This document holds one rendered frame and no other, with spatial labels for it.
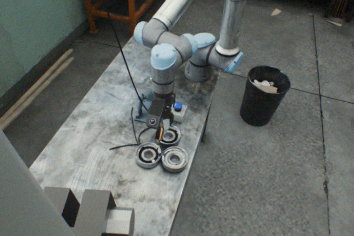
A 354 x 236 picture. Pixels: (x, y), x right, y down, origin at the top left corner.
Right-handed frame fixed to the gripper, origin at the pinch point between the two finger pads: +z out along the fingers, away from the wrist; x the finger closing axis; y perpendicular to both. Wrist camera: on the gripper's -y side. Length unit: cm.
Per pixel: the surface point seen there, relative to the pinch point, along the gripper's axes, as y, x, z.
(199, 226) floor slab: 2, -27, 93
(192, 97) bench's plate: 34.9, -6.2, 13.3
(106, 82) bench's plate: 32, 39, 13
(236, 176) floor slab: 45, -46, 93
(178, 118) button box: 16.9, -3.7, 10.6
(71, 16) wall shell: 173, 151, 67
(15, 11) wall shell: 105, 155, 29
